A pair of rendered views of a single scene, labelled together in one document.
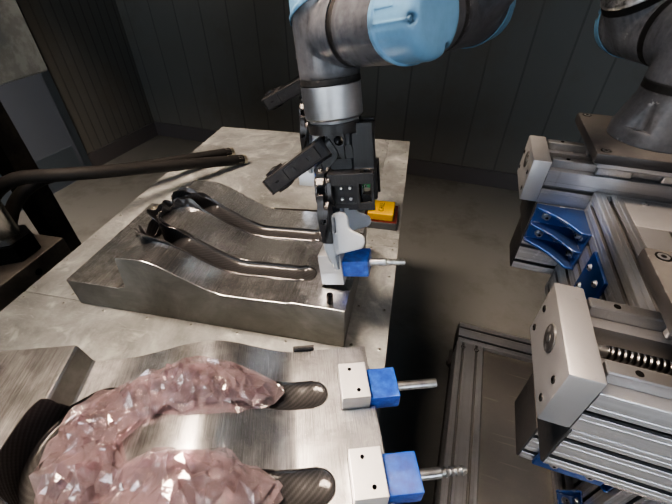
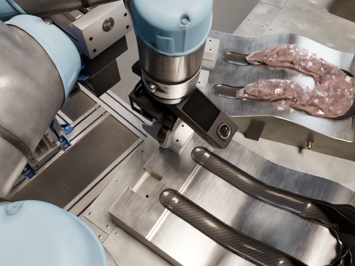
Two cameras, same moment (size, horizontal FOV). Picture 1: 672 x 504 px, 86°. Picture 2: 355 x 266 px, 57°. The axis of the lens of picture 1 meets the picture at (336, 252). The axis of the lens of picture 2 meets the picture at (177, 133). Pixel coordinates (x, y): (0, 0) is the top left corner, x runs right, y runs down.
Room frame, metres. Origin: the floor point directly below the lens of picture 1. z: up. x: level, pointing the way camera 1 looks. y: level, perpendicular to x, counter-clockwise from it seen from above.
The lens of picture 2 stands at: (0.73, 0.12, 1.47)
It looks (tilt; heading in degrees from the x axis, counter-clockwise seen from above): 60 degrees down; 202
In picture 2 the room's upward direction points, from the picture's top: straight up
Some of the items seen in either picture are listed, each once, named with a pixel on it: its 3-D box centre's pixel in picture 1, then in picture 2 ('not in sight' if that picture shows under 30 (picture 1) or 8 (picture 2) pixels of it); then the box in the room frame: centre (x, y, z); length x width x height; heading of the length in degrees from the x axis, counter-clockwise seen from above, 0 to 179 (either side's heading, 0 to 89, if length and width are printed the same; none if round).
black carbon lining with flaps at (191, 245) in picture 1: (229, 232); (262, 215); (0.53, 0.19, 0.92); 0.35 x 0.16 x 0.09; 79
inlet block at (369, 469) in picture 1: (408, 476); (191, 48); (0.15, -0.08, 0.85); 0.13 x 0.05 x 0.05; 96
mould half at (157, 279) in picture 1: (228, 248); (261, 231); (0.54, 0.21, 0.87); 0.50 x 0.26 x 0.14; 79
